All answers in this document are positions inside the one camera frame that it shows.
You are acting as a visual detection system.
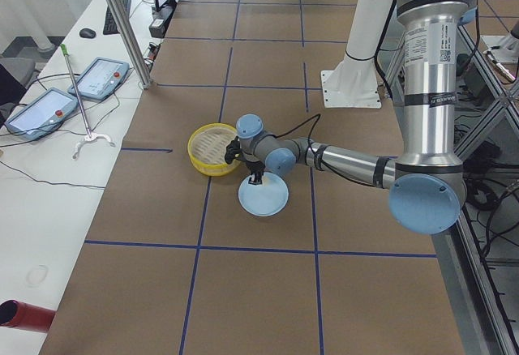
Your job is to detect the yellow rimmed bamboo steamer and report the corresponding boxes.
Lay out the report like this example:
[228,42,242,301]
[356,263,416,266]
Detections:
[187,123,239,177]

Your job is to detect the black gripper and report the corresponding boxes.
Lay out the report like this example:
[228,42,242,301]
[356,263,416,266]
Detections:
[245,160,265,186]

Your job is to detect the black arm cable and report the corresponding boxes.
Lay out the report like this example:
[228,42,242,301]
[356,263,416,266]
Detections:
[279,113,386,188]

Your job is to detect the aluminium frame post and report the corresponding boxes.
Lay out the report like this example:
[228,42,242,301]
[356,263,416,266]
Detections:
[106,0,152,89]

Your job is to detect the near blue teach pendant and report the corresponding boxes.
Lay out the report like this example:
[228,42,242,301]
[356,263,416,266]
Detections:
[5,88,79,140]

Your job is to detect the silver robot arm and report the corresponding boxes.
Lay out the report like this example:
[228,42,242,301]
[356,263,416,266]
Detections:
[235,0,477,234]

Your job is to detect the white camera pole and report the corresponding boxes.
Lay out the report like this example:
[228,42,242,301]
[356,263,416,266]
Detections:
[321,0,392,109]

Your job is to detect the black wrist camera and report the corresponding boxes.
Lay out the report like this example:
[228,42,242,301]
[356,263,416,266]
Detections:
[224,136,243,165]

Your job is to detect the blue teach pendant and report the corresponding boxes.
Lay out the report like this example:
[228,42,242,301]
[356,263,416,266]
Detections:
[76,57,130,101]
[5,88,79,140]

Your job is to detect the black computer mouse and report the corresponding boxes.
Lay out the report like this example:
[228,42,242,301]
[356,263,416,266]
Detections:
[79,28,97,39]

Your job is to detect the far blue teach pendant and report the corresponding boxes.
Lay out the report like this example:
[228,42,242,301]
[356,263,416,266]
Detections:
[76,57,130,101]

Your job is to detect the black keyboard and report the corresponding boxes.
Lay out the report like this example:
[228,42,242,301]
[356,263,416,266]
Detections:
[102,0,132,35]

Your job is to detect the red cylinder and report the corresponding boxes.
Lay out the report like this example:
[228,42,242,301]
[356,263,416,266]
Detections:
[1,300,55,333]

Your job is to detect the light blue plate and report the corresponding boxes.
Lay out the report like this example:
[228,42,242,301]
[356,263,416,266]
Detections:
[238,172,289,216]

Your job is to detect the silver reacher grabber stick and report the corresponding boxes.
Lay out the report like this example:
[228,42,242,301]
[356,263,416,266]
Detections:
[60,44,116,160]

